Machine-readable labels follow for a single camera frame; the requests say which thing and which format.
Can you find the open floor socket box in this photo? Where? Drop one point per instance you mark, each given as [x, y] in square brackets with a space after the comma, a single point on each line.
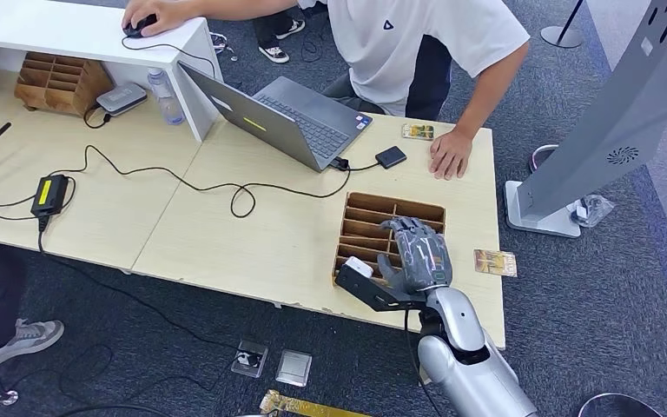
[250, 358]

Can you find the small grey box device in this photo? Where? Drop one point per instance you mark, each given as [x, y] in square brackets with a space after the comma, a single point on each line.
[120, 98]

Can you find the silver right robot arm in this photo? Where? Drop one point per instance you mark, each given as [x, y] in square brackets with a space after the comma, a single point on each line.
[471, 368]

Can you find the person's right hand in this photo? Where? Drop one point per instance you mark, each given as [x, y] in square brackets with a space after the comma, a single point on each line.
[166, 11]

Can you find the closed floor socket box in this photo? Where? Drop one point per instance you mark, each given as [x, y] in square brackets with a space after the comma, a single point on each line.
[294, 368]

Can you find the black pole silver base stanchion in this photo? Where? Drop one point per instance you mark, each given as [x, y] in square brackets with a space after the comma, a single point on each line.
[562, 35]

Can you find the grey white kiosk stand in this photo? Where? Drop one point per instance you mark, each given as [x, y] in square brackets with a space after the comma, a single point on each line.
[615, 115]

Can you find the small black square device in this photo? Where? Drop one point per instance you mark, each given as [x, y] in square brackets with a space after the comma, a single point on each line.
[391, 156]

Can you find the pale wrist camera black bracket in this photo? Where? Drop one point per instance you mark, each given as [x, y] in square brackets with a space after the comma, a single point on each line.
[362, 282]

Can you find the yellow floor tape strip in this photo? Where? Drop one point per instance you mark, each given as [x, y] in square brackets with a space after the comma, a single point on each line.
[310, 408]

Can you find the round disc pink rim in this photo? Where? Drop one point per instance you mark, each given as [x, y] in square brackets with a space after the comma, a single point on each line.
[538, 158]

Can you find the brown printed card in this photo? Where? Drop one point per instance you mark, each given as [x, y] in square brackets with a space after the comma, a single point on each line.
[494, 263]

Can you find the white power plug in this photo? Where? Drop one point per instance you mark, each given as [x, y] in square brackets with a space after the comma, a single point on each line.
[247, 360]

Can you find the grey laptop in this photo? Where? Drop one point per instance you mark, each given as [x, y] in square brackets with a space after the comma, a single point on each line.
[276, 126]

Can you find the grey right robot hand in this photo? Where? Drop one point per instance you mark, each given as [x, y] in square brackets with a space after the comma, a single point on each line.
[422, 256]

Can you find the black adapter yellow label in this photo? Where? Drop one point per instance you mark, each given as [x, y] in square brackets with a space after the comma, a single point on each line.
[50, 194]

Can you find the person's left forearm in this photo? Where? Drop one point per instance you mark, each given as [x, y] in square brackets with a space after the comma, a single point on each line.
[489, 98]

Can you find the dark round base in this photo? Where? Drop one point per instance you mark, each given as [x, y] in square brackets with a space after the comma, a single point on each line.
[618, 407]

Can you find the black computer mouse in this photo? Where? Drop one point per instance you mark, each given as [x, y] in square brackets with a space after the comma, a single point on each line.
[137, 27]

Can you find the white desk shelf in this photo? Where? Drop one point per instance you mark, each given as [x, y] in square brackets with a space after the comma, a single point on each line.
[80, 29]

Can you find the clear plastic water bottle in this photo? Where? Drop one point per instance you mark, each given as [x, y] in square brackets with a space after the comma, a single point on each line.
[168, 98]

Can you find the clear plastic wrapped plug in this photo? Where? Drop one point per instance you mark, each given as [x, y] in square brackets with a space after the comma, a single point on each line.
[593, 210]

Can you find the person's left hand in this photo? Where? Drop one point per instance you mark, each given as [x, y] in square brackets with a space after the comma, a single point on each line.
[451, 155]

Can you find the wooden slotted card holder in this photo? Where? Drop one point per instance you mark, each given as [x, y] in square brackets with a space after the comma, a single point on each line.
[368, 230]
[60, 83]

